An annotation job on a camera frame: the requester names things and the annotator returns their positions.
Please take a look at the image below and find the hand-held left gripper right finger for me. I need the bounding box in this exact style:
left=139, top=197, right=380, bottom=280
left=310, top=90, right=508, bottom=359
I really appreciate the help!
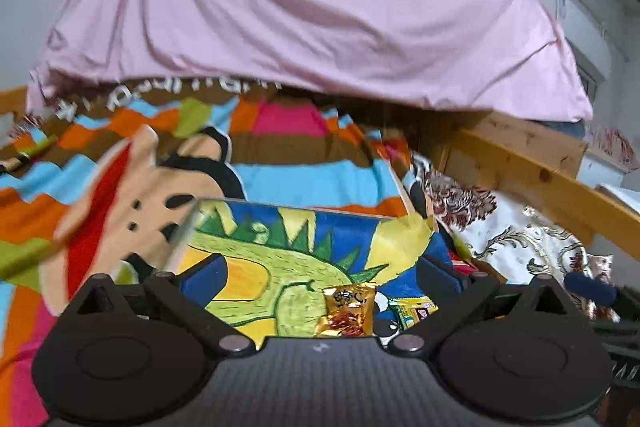
left=387, top=257, right=576, bottom=353

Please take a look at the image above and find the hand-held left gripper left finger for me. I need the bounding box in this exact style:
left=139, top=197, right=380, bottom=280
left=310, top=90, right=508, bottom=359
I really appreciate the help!
left=65, top=254, right=256, bottom=354

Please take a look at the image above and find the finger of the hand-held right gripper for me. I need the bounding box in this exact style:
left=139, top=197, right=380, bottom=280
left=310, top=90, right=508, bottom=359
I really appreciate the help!
left=564, top=273, right=621, bottom=309

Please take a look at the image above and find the dinosaur print cardboard box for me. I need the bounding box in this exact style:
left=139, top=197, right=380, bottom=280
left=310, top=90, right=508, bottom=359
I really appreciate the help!
left=170, top=198, right=453, bottom=353

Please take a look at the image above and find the red cloth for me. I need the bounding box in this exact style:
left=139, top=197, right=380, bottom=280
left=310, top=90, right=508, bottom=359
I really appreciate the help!
left=449, top=257, right=477, bottom=279

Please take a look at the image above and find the yellow green snack packet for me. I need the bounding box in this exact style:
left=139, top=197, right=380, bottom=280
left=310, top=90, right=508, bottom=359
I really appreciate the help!
left=390, top=296, right=439, bottom=333

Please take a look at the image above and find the white floral cloth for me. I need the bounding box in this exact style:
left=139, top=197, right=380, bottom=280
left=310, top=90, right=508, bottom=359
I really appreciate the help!
left=409, top=151, right=617, bottom=323

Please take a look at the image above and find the golden snack packet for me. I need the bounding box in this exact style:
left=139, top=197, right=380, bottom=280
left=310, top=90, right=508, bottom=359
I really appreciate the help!
left=314, top=284, right=377, bottom=339

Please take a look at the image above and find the colourful printed blanket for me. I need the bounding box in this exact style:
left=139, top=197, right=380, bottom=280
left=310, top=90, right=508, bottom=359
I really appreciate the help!
left=0, top=77, right=416, bottom=427

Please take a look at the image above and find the white air conditioner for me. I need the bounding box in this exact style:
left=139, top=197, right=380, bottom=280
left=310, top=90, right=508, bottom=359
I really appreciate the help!
left=552, top=0, right=613, bottom=78

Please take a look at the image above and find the pink bed sheet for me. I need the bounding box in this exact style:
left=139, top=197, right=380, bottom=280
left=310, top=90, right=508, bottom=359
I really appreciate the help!
left=25, top=0, right=593, bottom=122

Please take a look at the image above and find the wooden bed frame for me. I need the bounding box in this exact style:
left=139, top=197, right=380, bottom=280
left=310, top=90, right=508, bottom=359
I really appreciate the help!
left=440, top=109, right=640, bottom=249

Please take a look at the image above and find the red paper wall decoration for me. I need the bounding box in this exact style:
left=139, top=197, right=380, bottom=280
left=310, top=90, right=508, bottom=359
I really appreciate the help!
left=585, top=126, right=637, bottom=168

